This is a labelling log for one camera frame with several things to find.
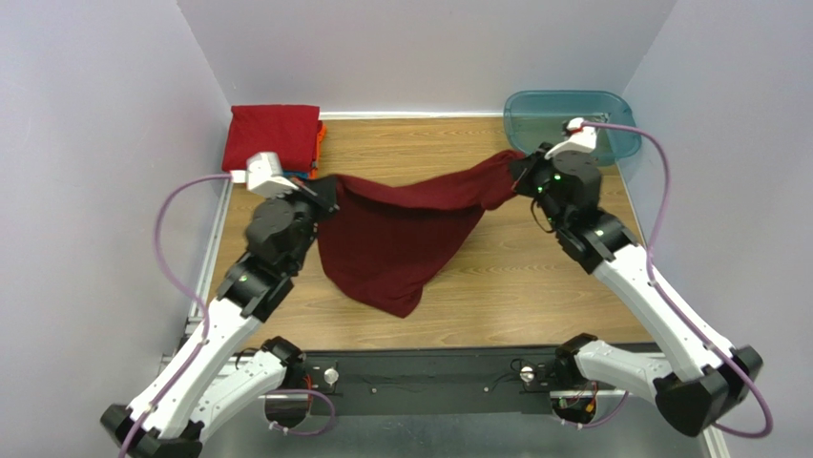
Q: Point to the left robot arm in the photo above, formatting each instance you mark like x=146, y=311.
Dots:
x=216, y=343

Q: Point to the maroon t shirt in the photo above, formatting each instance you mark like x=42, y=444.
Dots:
x=386, y=243

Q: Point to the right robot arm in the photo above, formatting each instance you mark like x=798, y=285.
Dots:
x=702, y=376

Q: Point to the folded red t shirt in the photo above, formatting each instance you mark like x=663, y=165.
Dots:
x=287, y=130

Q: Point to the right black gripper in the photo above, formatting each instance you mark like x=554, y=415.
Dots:
x=527, y=170

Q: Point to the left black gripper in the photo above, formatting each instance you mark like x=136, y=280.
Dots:
x=321, y=195

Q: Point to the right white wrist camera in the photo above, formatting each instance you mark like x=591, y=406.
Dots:
x=579, y=138

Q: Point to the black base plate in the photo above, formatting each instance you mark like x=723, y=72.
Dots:
x=453, y=381

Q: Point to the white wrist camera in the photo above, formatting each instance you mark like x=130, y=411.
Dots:
x=263, y=176
x=579, y=138

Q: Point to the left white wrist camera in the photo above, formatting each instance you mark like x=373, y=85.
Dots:
x=263, y=176

